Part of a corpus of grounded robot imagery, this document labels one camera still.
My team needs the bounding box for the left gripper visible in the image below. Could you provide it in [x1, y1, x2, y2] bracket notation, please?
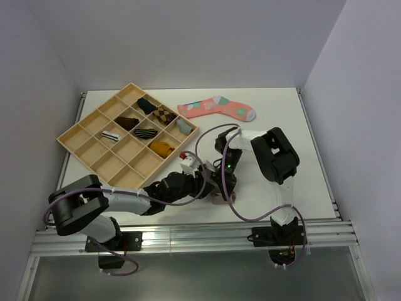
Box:
[165, 167, 215, 205]

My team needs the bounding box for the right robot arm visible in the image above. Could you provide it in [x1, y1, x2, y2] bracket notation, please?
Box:
[215, 127, 300, 245]

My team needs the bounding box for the pink patterned sock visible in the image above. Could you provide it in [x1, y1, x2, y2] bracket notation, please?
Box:
[177, 96, 256, 122]

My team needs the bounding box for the aluminium frame rail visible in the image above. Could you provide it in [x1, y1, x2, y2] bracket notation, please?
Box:
[29, 221, 358, 257]

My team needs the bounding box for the brown argyle rolled sock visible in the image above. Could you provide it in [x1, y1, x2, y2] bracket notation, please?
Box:
[152, 107, 177, 125]

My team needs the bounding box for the mustard yellow rolled sock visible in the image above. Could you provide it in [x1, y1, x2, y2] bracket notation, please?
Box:
[149, 141, 175, 159]

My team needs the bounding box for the dark brown rolled sock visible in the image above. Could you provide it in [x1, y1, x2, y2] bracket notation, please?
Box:
[115, 116, 140, 131]

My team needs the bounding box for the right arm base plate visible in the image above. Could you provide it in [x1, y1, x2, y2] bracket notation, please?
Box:
[247, 226, 305, 247]

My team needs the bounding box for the white sock with black stripes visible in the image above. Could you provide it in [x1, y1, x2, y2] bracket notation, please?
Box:
[101, 130, 122, 142]

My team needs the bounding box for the black white striped rolled sock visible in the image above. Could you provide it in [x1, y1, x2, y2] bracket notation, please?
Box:
[133, 129, 159, 140]

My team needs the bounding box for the wooden divided tray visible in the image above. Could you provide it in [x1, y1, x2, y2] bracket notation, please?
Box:
[57, 83, 199, 189]

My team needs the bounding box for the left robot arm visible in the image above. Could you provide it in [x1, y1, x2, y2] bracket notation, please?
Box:
[45, 171, 216, 250]

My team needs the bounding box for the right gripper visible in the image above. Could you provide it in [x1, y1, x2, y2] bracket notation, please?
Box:
[211, 149, 243, 201]

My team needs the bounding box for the taupe sock with red stripes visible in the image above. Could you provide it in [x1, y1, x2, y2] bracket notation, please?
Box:
[210, 192, 236, 205]

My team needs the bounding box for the grey rolled sock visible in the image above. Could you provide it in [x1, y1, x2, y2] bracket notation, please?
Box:
[177, 119, 193, 135]

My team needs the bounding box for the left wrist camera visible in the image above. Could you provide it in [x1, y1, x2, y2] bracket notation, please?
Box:
[179, 152, 201, 176]

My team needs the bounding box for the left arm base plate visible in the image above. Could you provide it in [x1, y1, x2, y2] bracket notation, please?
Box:
[85, 231, 142, 253]

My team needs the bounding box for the dark teal rolled sock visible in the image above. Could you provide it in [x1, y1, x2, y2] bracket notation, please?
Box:
[137, 97, 157, 115]

